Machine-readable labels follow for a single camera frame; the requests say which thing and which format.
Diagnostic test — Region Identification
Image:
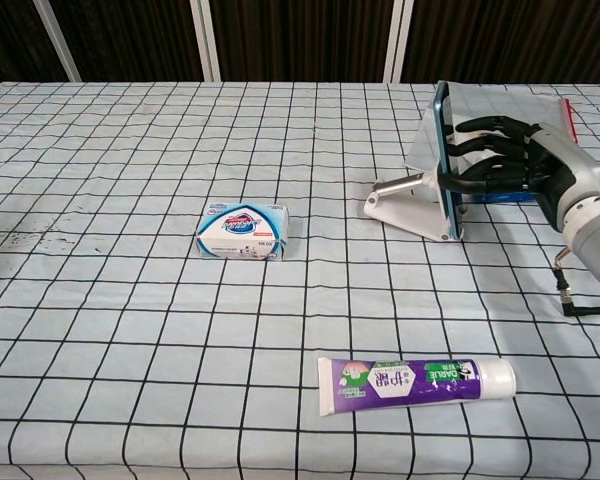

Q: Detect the white black checked tablecloth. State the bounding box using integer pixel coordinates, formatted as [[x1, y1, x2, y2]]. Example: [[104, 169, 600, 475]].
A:
[[0, 79, 600, 480]]

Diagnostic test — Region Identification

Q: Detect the clear red-sealed zip bag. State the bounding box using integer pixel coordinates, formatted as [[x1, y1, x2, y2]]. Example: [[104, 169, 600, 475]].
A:
[[403, 81, 580, 174]]

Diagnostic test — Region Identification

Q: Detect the purple toothpaste tube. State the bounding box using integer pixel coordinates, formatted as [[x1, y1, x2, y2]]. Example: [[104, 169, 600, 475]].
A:
[[317, 356, 517, 418]]

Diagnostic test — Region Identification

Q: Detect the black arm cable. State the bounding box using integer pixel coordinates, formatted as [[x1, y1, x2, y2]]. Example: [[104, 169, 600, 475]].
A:
[[552, 246, 600, 318]]

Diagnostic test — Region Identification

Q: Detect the blue snack packet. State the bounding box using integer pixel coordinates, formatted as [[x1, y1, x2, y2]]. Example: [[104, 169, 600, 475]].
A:
[[465, 191, 537, 205]]

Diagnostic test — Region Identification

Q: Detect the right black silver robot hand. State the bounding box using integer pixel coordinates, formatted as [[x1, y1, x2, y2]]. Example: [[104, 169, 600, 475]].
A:
[[439, 115, 600, 234]]

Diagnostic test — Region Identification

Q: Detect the white partition frame post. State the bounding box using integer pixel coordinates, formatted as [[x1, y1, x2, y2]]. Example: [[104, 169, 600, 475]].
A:
[[188, 0, 222, 84], [32, 0, 82, 84], [381, 0, 416, 85]]

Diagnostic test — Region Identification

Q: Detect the white phone stand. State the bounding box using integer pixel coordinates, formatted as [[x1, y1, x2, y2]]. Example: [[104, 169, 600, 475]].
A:
[[363, 169, 469, 245]]

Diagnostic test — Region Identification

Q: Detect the white blue soap box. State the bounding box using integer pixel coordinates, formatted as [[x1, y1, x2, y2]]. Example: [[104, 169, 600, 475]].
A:
[[195, 201, 290, 262]]

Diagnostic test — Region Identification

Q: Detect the black smartphone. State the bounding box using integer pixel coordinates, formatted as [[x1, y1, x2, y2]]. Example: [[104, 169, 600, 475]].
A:
[[432, 81, 467, 241]]

